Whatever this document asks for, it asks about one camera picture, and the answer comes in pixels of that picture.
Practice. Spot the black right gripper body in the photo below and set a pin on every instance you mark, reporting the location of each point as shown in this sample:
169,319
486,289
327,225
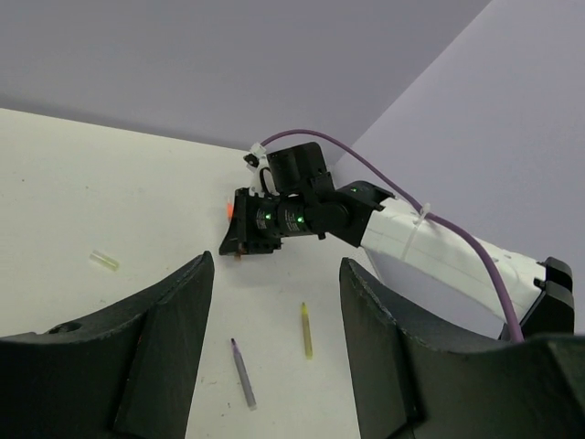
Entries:
256,223

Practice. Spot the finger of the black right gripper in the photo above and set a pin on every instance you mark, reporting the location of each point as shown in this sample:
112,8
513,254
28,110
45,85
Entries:
230,245

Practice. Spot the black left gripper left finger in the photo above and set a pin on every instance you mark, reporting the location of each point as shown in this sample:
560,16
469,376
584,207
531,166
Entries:
128,370

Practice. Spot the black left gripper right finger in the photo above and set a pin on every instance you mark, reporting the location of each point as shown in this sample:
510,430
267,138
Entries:
416,375

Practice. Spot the orange pen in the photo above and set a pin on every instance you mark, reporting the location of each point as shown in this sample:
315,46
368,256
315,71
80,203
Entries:
230,209

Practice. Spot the purple pen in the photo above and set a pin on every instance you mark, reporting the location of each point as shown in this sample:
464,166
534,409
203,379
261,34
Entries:
243,375

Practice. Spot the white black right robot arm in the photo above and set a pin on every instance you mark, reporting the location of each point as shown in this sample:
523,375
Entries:
292,194

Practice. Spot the yellow pen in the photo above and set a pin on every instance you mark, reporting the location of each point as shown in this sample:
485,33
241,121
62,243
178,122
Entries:
307,338

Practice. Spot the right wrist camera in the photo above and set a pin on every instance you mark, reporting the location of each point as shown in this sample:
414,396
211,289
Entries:
256,159

